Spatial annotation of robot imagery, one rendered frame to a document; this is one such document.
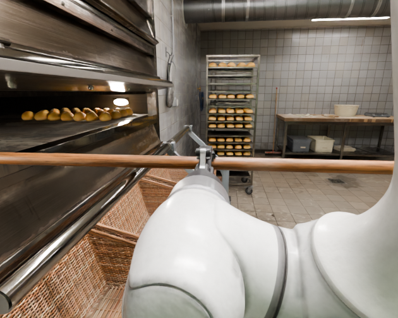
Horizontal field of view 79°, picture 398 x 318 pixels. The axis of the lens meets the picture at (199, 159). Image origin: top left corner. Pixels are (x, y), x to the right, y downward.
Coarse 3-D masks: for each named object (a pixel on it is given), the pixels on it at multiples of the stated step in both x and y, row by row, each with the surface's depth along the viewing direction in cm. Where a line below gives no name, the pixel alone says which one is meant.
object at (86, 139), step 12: (132, 120) 156; (144, 120) 171; (84, 132) 108; (96, 132) 108; (108, 132) 119; (48, 144) 83; (60, 144) 84; (72, 144) 91; (84, 144) 99; (0, 168) 62; (12, 168) 66; (24, 168) 70
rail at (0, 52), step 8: (0, 48) 46; (0, 56) 46; (8, 56) 48; (16, 56) 50; (24, 56) 51; (32, 56) 54; (40, 56) 56; (48, 64) 59; (56, 64) 61; (64, 64) 64; (72, 64) 67; (80, 64) 71; (104, 72) 85; (112, 72) 91; (120, 72) 98; (152, 80) 140; (160, 80) 158
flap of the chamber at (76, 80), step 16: (0, 64) 46; (16, 64) 49; (32, 64) 53; (0, 80) 54; (16, 80) 57; (32, 80) 61; (48, 80) 65; (64, 80) 69; (80, 80) 75; (96, 80) 81; (112, 80) 90; (128, 80) 105; (144, 80) 126
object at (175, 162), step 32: (0, 160) 58; (32, 160) 58; (64, 160) 57; (96, 160) 57; (128, 160) 56; (160, 160) 55; (192, 160) 55; (224, 160) 54; (256, 160) 54; (288, 160) 54; (320, 160) 53; (352, 160) 53
